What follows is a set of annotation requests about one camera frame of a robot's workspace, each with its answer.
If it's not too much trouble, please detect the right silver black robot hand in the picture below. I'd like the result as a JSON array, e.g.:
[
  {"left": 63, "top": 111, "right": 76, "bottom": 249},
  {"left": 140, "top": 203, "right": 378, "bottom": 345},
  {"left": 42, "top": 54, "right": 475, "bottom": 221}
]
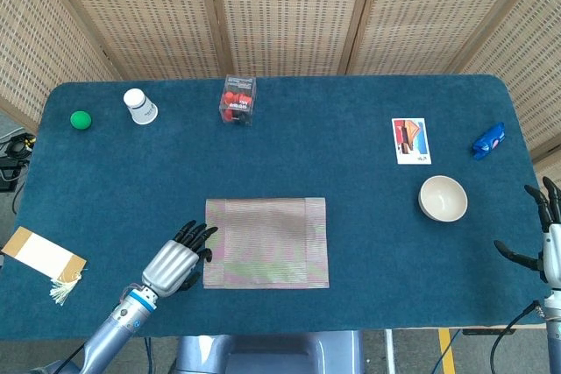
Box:
[{"left": 494, "top": 176, "right": 561, "bottom": 291}]

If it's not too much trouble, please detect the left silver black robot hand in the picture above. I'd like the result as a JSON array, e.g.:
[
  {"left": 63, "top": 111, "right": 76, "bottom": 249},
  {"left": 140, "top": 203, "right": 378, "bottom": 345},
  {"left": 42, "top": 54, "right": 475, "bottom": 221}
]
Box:
[{"left": 140, "top": 220, "right": 219, "bottom": 299}]

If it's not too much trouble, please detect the beige woven placemat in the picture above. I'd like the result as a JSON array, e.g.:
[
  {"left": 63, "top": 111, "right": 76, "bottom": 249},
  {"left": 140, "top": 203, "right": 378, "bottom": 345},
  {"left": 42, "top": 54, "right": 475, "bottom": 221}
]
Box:
[{"left": 202, "top": 197, "right": 330, "bottom": 290}]

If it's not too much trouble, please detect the cream ceramic bowl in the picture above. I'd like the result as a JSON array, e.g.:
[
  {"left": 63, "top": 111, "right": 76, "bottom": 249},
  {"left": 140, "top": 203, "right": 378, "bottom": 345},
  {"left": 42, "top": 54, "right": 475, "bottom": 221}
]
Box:
[{"left": 418, "top": 174, "right": 469, "bottom": 222}]

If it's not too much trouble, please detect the blue snack packet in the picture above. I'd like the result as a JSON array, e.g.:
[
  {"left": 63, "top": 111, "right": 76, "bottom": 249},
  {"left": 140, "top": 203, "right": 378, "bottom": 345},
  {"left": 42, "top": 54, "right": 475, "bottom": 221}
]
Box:
[{"left": 472, "top": 122, "right": 506, "bottom": 161}]

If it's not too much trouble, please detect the brown white bookmark with tassel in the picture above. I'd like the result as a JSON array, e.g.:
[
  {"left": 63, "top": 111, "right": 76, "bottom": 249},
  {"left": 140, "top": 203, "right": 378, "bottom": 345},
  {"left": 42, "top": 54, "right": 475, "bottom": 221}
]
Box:
[{"left": 1, "top": 226, "right": 88, "bottom": 307}]

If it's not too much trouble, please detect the blue-grey robot torso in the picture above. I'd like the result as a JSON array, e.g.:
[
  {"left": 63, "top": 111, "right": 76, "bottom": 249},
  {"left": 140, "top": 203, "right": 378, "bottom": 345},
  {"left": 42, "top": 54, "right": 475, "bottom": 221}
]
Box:
[{"left": 168, "top": 333, "right": 365, "bottom": 374}]

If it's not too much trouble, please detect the white paper cup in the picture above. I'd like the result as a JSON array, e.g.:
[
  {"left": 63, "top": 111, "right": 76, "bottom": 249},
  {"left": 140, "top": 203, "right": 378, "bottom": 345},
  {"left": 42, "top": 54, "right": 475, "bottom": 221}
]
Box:
[{"left": 123, "top": 88, "right": 159, "bottom": 126}]

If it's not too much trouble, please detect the green ball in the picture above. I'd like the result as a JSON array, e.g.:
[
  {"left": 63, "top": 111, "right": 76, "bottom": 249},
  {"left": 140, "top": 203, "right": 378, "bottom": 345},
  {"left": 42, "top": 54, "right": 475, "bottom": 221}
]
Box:
[{"left": 69, "top": 110, "right": 93, "bottom": 131}]

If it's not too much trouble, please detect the blue felt table cover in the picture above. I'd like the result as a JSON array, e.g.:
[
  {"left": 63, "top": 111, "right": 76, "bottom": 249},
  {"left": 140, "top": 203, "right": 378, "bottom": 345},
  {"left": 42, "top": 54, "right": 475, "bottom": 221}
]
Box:
[{"left": 0, "top": 74, "right": 554, "bottom": 342}]

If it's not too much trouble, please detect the clear box with red pieces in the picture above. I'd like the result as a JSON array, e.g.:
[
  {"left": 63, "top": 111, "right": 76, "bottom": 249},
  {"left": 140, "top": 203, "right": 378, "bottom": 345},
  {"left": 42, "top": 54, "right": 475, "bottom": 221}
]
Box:
[{"left": 218, "top": 74, "right": 258, "bottom": 127}]

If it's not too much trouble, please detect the photo card with white border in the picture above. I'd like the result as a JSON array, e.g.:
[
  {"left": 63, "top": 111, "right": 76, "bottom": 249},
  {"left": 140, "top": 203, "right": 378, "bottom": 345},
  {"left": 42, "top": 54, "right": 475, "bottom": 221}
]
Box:
[{"left": 391, "top": 117, "right": 433, "bottom": 166}]

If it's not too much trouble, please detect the white table leg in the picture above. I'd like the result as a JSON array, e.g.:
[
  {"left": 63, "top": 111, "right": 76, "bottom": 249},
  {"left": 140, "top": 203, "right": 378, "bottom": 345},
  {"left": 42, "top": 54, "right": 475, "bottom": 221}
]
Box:
[{"left": 384, "top": 328, "right": 396, "bottom": 374}]

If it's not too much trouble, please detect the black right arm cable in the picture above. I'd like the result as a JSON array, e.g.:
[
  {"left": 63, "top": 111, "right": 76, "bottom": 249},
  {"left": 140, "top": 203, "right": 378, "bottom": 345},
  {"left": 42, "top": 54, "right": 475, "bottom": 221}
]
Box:
[{"left": 490, "top": 299, "right": 549, "bottom": 374}]

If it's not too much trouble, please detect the black floor cables bundle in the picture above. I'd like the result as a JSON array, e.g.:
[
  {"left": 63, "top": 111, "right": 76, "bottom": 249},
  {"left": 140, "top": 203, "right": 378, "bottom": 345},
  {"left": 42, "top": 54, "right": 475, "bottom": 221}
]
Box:
[{"left": 0, "top": 131, "right": 37, "bottom": 194}]

